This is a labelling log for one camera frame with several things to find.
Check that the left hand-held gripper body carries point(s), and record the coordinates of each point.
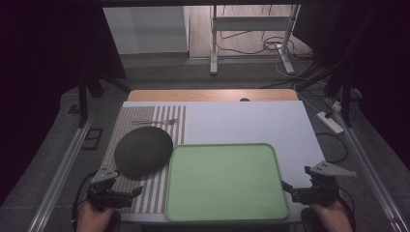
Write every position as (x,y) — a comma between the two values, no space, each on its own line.
(104,175)

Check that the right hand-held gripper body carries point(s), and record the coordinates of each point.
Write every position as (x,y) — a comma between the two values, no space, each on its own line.
(325,169)

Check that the person's left hand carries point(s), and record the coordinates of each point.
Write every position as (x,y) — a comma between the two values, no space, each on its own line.
(93,220)

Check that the person's right hand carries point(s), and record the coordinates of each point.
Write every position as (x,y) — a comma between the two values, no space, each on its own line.
(333,219)

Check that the dark round woven placemat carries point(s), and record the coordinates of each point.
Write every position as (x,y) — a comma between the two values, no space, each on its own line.
(143,151)

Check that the white power strip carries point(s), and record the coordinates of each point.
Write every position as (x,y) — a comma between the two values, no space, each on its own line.
(329,122)

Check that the green plastic tray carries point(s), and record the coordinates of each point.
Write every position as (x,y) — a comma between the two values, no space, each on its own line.
(225,183)

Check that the silver metal fork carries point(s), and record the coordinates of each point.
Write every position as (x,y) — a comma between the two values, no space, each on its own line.
(154,121)

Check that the striped grey white placemat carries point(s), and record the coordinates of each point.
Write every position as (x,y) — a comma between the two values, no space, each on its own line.
(141,112)

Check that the white table cover sheet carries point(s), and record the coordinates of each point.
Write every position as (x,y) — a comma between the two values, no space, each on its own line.
(245,125)

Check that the black metal stand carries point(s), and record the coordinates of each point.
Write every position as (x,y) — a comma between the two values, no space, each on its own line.
(346,96)
(83,96)

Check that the black rectangular floor frame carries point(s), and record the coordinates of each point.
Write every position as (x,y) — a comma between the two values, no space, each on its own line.
(93,138)

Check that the aluminium floor rail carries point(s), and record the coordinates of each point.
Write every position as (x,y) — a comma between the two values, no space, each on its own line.
(58,177)
(370,170)

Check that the white wall panel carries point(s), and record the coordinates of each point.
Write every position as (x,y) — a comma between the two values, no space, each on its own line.
(145,29)

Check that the white metal desk frame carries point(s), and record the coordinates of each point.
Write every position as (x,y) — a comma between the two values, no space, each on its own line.
(251,23)

